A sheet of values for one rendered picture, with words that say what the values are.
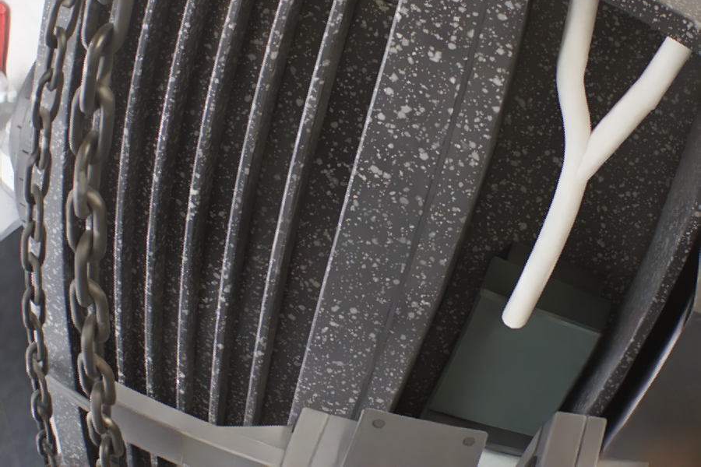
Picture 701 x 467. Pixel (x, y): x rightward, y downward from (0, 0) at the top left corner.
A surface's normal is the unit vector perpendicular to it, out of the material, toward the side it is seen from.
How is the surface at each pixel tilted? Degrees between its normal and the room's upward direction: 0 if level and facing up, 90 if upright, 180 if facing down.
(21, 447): 90
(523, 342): 90
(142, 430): 88
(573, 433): 3
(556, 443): 3
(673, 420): 90
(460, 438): 3
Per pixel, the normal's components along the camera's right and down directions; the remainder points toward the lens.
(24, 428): 0.76, 0.54
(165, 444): -0.23, 0.59
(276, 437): 0.18, -0.76
